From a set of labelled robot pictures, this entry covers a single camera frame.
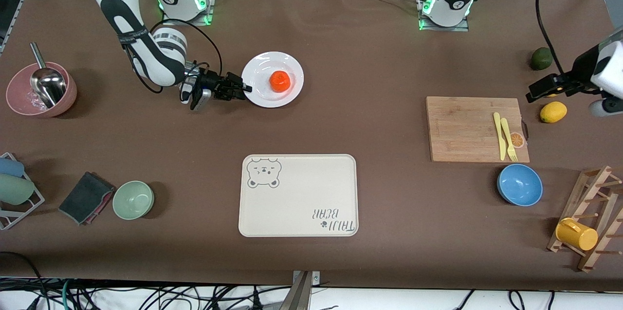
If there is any white round plate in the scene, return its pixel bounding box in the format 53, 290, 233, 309
241, 52, 304, 108

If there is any orange mandarin fruit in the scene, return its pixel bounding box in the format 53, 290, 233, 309
269, 71, 292, 93

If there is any green lime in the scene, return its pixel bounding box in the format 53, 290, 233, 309
530, 47, 553, 71

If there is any yellow plastic fork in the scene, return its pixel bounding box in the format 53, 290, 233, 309
500, 118, 518, 162

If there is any yellow plastic knife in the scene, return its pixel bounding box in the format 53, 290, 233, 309
493, 112, 507, 161

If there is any wooden cutting board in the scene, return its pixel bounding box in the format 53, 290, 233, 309
426, 96, 530, 163

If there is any blue bowl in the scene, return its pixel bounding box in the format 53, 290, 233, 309
497, 164, 543, 207

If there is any cream tray with bear print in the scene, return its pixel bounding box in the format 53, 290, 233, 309
238, 154, 359, 237

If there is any pale green bowl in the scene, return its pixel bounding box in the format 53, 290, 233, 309
112, 181, 155, 220

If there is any wooden peg drying rack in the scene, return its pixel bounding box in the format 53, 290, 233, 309
547, 165, 623, 273

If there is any yellow mug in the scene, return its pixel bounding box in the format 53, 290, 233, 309
555, 218, 598, 252

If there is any metal scoop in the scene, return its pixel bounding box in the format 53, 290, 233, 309
29, 42, 67, 109

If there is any dark grey folded cloth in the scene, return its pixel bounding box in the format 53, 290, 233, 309
59, 171, 116, 226

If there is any pink bowl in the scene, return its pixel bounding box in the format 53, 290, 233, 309
6, 62, 77, 117

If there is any light blue cup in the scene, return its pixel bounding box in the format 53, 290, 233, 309
0, 157, 25, 178

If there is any pale green cup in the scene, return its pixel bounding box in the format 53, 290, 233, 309
0, 174, 35, 205

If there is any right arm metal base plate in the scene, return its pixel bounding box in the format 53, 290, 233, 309
162, 0, 215, 26

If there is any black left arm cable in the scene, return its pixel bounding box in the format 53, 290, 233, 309
534, 0, 570, 79

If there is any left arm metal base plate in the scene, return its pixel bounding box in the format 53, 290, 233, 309
417, 0, 471, 32

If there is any white wire cup rack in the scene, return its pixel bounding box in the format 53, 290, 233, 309
0, 152, 45, 231

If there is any green floor cable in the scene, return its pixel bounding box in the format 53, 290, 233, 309
60, 278, 73, 310

